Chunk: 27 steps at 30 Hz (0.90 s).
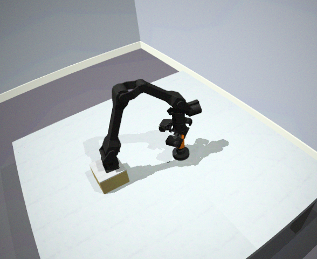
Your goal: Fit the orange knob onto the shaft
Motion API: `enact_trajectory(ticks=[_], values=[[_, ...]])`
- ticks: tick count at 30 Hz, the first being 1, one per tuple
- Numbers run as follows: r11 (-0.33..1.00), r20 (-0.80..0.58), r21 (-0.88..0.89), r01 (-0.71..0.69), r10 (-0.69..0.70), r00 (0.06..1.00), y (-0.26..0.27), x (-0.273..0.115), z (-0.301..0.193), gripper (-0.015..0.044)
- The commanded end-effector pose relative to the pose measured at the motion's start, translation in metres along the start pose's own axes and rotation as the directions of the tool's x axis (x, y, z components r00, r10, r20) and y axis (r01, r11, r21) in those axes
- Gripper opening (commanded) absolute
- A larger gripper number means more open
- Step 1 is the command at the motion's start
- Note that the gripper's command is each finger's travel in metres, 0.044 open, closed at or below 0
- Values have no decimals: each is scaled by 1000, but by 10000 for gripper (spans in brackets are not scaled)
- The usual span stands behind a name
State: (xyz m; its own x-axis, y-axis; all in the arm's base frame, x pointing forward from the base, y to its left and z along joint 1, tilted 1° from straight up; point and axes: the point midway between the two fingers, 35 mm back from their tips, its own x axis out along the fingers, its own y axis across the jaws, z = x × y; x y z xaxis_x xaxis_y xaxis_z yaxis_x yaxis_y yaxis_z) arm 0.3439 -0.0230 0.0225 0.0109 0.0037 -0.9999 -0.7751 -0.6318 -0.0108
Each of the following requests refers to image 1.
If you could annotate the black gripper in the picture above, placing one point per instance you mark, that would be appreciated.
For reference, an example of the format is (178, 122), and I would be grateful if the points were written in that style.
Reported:
(179, 128)

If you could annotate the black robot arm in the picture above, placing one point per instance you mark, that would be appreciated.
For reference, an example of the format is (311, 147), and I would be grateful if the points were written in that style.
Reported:
(120, 98)

